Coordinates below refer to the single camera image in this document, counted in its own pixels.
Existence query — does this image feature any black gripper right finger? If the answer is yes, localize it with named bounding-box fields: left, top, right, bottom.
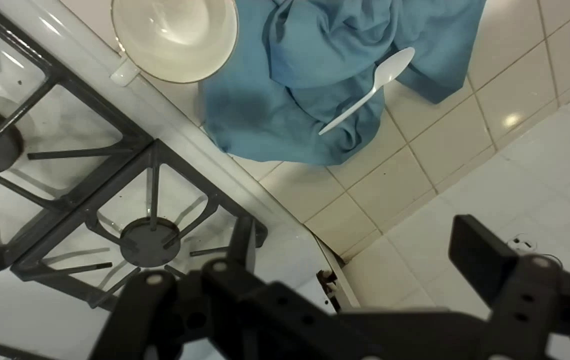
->
left=362, top=211, right=570, bottom=360

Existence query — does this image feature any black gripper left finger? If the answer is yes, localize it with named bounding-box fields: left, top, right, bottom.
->
left=90, top=215, right=366, bottom=360

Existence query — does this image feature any white plastic spoon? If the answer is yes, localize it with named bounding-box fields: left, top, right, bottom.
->
left=315, top=45, right=418, bottom=137

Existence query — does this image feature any white ceramic mug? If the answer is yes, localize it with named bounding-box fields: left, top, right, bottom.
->
left=107, top=0, right=240, bottom=87

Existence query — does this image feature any white gas stove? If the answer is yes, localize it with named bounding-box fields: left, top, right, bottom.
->
left=0, top=0, right=360, bottom=360

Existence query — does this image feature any black stove grate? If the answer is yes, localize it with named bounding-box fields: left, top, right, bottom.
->
left=10, top=137, right=270, bottom=311
left=0, top=0, right=160, bottom=272

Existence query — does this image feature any blue cloth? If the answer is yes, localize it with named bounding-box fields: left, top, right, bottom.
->
left=198, top=0, right=489, bottom=167

